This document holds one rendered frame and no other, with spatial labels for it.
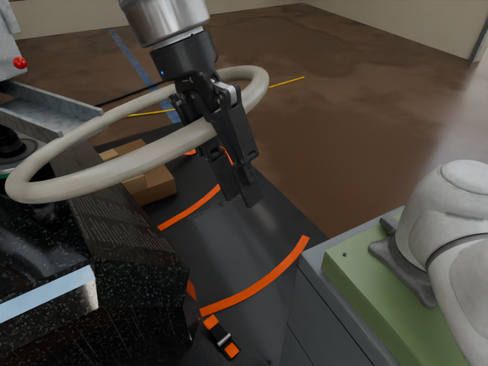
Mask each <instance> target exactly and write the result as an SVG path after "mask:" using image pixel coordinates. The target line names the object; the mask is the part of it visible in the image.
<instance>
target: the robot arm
mask: <svg viewBox="0 0 488 366"><path fill-rule="evenodd" d="M118 2H119V6H120V8H121V10H122V11H123V13H124V14H125V16H126V19H127V20H128V22H129V25H130V27H131V29H132V31H133V33H134V36H135V38H136V40H137V42H138V44H139V45H140V47H142V48H147V47H149V46H152V48H153V50H154V51H152V52H150V56H151V57H152V60H153V62H154V64H155V66H156V68H157V70H158V73H159V75H160V77H161V79H162V80H163V81H174V85H175V89H176V93H174V94H172V95H170V96H169V97H168V98H169V101H170V102H171V104H172V105H173V106H174V108H175V110H176V111H177V113H178V115H179V117H180V119H181V121H182V123H183V125H184V127H185V126H187V125H189V124H191V123H192V122H194V121H196V120H198V119H199V118H202V117H204V118H205V120H206V122H208V123H211V124H212V126H213V128H214V130H215V131H216V133H217V135H218V137H219V138H220V140H221V143H222V144H223V146H224V148H225V149H223V148H220V144H219V140H218V137H217V135H216V136H215V137H213V138H212V139H210V140H208V141H207V142H204V143H203V144H201V145H199V146H198V147H196V148H195V151H196V153H197V154H198V156H199V157H203V156H204V157H205V159H206V160H207V161H208V162H210V166H211V168H212V170H213V173H214V175H215V177H216V180H217V182H218V183H219V186H220V188H221V191H222V193H223V195H224V197H225V200H226V201H229V202H230V201H231V200H232V199H233V198H235V197H236V196H237V195H239V194H241V195H242V198H243V200H244V203H245V205H246V207H247V208H252V207H253V206H254V205H256V204H257V203H258V202H259V201H260V200H261V199H262V198H263V197H264V196H263V194H262V192H261V188H260V186H259V183H258V181H257V178H256V175H255V172H254V170H253V167H252V165H251V161H252V160H253V159H254V158H256V157H257V156H259V151H258V148H257V146H256V142H255V139H254V137H253V133H252V131H251V127H250V124H249V122H248V118H247V116H246V114H245V110H244V107H243V104H242V97H241V89H240V85H239V84H237V83H233V84H232V85H230V86H229V85H227V84H224V83H222V80H221V78H220V76H219V75H218V73H217V72H216V70H215V68H214V63H215V62H216V61H217V60H218V54H217V51H216V48H215V46H214V43H213V40H212V38H211V34H210V32H209V29H207V30H203V27H202V25H204V24H206V23H208V22H209V21H210V19H211V17H210V15H209V12H208V8H207V6H206V3H205V0H118ZM219 108H221V109H220V110H218V109H219ZM216 110H218V111H216ZM214 111H216V112H215V113H213V112H214ZM212 113H213V114H212ZM200 146H201V147H200ZM225 150H226V151H227V153H228V155H229V157H230V158H231V161H232V162H233V165H232V164H231V163H230V160H229V157H228V155H227V154H226V153H224V152H225ZM379 222H380V224H381V225H382V227H383V228H384V229H385V230H386V231H387V232H388V234H389V236H388V237H385V238H384V239H382V240H378V241H374V242H371V244H370V245H369V247H368V250H369V252H370V253H371V254H372V255H374V256H375V257H377V258H378V259H380V260H381V261H382V262H383V263H384V264H385V265H386V266H387V267H388V268H389V269H390V270H391V271H392V272H393V273H394V274H395V275H396V276H397V277H398V278H399V279H400V280H401V281H402V282H403V283H404V284H405V285H406V286H407V287H408V288H409V289H410V290H411V291H412V292H413V293H414V294H415V295H416V296H417V297H418V300H419V301H420V302H421V304H422V305H423V306H424V307H425V308H428V309H434V308H435V307H436V306H437V305H439V308H440V310H441V312H442V315H443V317H444V320H445V322H446V323H447V327H448V328H449V330H450V332H451V334H452V337H453V339H454V341H455V343H456V344H457V347H458V348H459V350H460V352H461V354H462V355H463V356H464V358H465V360H466V361H467V363H468V364H469V365H470V366H488V165H487V164H485V163H481V162H478V161H474V160H454V161H451V162H449V163H446V164H444V165H440V166H438V167H436V168H435V169H434V170H432V171H431V172H429V173H428V174H427V175H425V176H424V177H423V178H422V179H421V180H420V182H419V183H418V184H417V185H416V187H415V189H414V190H413V191H412V194H411V196H410V197H409V199H408V201H407V203H406V205H405V207H404V210H403V212H402V215H401V217H400V220H399V221H398V220H397V219H395V218H393V217H392V216H389V215H388V214H385V215H383V216H382V218H380V220H379Z"/></svg>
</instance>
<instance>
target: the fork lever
mask: <svg viewBox="0 0 488 366"><path fill-rule="evenodd" d="M0 92H1V93H4V94H7V95H9V96H12V97H16V98H15V99H12V100H10V101H8V102H5V103H3V104H1V105H0V124H1V125H3V126H6V127H8V128H11V129H13V130H15V131H18V132H20V133H22V134H25V135H27V136H30V137H32V138H34V139H37V140H39V141H41V142H44V143H46V144H48V143H49V142H51V141H52V140H54V139H56V138H61V137H64V135H63V134H64V133H66V132H68V131H70V130H71V129H74V128H75V127H77V126H80V125H81V124H82V123H85V122H87V121H89V120H91V119H93V118H95V117H97V116H100V117H101V116H103V115H104V112H103V109H102V108H99V107H95V106H92V105H88V104H86V103H83V102H79V101H76V100H74V99H70V98H67V97H63V96H60V95H58V94H54V93H51V92H48V91H44V90H42V89H38V88H35V87H32V86H29V85H26V84H22V83H19V82H16V81H13V80H10V79H7V80H5V81H1V82H0ZM107 127H108V126H106V127H104V128H103V129H100V130H99V131H97V132H95V133H93V134H91V135H89V136H88V137H86V138H84V139H82V140H81V141H80V142H78V143H76V144H74V145H73V146H71V147H69V148H68V149H67V150H65V152H66V151H68V150H69V149H70V148H72V147H75V146H76V145H78V144H80V143H81V142H83V141H85V140H86V139H88V138H90V137H92V136H94V135H95V134H97V133H99V132H100V131H102V130H104V129H106V128H107Z"/></svg>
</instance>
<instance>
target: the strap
mask: <svg viewBox="0 0 488 366"><path fill-rule="evenodd" d="M220 148H223V147H221V146H220ZM223 149H224V148H223ZM194 153H196V151H195V149H194V150H192V151H190V152H186V153H185V154H184V155H192V154H194ZM224 153H226V154H227V155H228V153H227V151H226V150H225V152H224ZM228 157H229V155H228ZM229 160H230V163H231V164H232V165H233V162H232V161H231V158H230V157H229ZM220 189H221V188H220V186H219V184H217V185H216V186H215V187H214V188H213V189H212V190H211V191H210V192H209V193H208V194H207V195H206V196H205V197H203V198H202V199H201V200H199V201H198V202H197V203H196V204H194V205H193V206H191V207H189V208H188V209H187V210H185V211H183V212H181V213H180V214H178V215H176V216H175V217H173V218H171V219H169V220H168V221H166V222H164V223H162V224H161V225H159V226H158V227H157V228H158V229H159V230H160V231H162V230H164V229H165V228H167V227H169V226H171V225H172V224H174V223H176V222H177V221H179V220H181V219H183V218H184V217H186V216H187V215H189V214H191V213H192V212H193V211H195V210H197V209H198V208H199V207H201V206H202V205H203V204H204V203H206V202H207V201H208V200H210V199H211V198H212V197H213V196H214V195H215V194H216V193H217V192H218V191H219V190H220ZM308 241H309V237H307V236H305V235H302V237H301V239H300V240H299V242H298V244H297V245H296V247H295V248H294V249H293V251H292V252H291V253H290V254H289V255H288V256H287V257H286V258H285V259H284V260H283V261H282V262H281V263H280V264H279V265H278V266H277V267H276V268H274V269H273V270H272V271H271V272H270V273H269V274H268V275H266V276H265V277H264V278H262V279H261V280H259V281H258V282H257V283H255V284H254V285H252V286H251V287H249V288H247V289H245V290H243V291H242V292H240V293H238V294H236V295H233V296H231V297H229V298H226V299H224V300H221V301H218V302H216V303H214V304H211V305H208V306H205V307H203V308H201V309H200V313H201V315H202V317H205V316H207V315H210V314H213V313H214V312H217V311H220V310H222V309H225V308H227V307H229V306H232V305H235V304H237V303H239V302H241V301H243V300H245V299H247V298H248V297H250V296H252V295H253V294H255V293H257V292H259V291H260V290H261V289H263V288H264V287H266V286H267V285H268V284H270V283H271V282H272V281H273V280H274V279H276V278H277V277H278V276H279V275H281V274H282V273H283V272H284V271H285V270H286V269H287V268H288V267H289V266H290V265H291V264H292V263H293V262H294V261H295V260H296V259H297V257H298V256H299V255H300V253H301V252H302V250H303V249H304V247H305V246H306V244H307V242H308Z"/></svg>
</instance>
